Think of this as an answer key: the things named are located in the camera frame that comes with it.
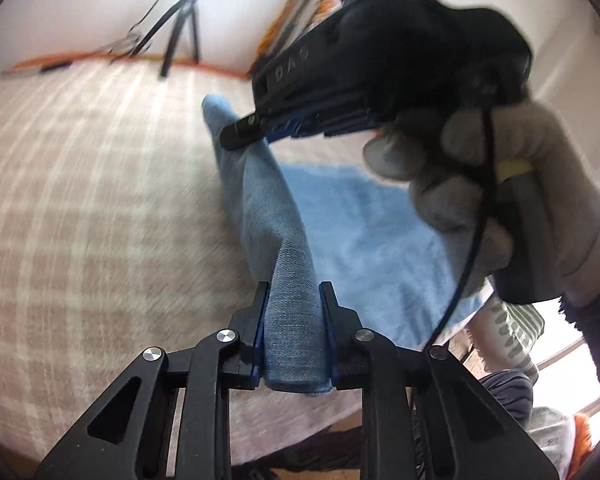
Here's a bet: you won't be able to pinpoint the blue denim pants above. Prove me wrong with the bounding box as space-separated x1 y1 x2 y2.
201 92 496 397

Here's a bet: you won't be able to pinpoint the grey striped cloth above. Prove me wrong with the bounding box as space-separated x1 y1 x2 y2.
480 295 546 377

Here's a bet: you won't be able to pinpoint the dark blue cloth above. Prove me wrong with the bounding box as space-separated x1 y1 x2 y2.
480 367 537 427

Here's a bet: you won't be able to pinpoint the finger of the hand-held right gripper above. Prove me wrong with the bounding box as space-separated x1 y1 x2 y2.
220 105 381 152

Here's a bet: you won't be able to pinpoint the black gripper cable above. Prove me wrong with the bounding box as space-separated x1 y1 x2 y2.
425 105 499 353

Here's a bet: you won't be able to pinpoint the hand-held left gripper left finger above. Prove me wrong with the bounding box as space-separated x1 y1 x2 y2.
32 281 271 480

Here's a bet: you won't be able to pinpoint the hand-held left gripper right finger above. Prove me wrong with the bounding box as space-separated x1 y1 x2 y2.
319 281 561 480

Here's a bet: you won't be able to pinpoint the beige checked blanket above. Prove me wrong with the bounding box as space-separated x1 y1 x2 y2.
0 57 496 466

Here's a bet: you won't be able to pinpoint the person's right hand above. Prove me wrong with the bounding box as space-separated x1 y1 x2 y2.
362 97 600 307

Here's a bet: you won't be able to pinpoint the black tripod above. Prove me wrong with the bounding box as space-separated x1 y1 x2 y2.
130 0 214 79

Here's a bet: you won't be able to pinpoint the white cloth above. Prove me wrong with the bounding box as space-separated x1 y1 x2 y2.
525 405 579 467

